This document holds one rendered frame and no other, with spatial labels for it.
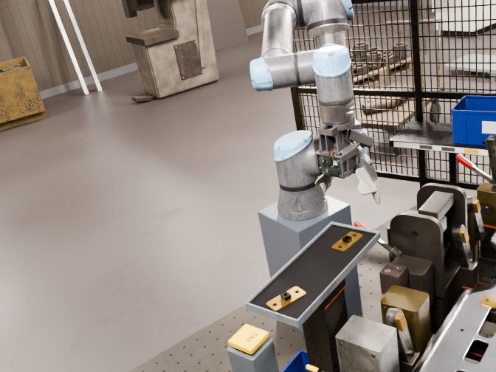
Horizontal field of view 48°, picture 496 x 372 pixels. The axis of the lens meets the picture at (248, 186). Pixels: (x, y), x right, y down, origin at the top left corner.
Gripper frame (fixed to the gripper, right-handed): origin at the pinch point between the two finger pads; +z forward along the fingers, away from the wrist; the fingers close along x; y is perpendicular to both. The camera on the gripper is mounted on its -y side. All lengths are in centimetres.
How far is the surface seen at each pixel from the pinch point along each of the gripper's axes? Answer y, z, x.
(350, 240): 2.0, 11.0, -0.7
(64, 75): -323, 104, -785
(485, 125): -91, 17, -7
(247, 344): 41.7, 11.6, 2.3
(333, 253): 7.8, 11.7, -1.6
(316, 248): 7.8, 11.7, -6.6
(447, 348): 7.3, 27.6, 25.9
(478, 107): -105, 16, -16
